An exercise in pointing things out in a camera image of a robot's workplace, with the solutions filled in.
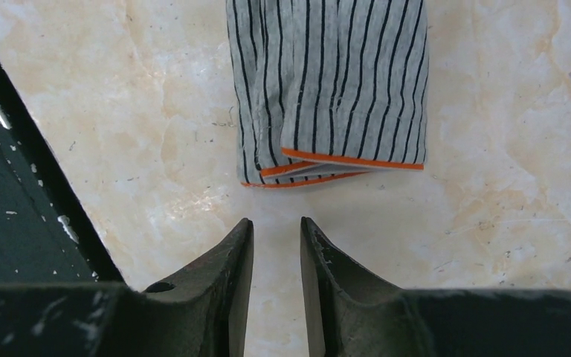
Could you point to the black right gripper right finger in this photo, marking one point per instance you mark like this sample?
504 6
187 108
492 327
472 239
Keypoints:
351 311

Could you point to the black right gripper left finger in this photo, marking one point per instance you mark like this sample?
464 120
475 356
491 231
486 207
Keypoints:
200 310

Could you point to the grey striped underwear orange trim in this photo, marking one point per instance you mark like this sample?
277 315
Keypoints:
328 89

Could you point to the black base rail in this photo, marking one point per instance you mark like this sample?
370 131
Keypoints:
45 235

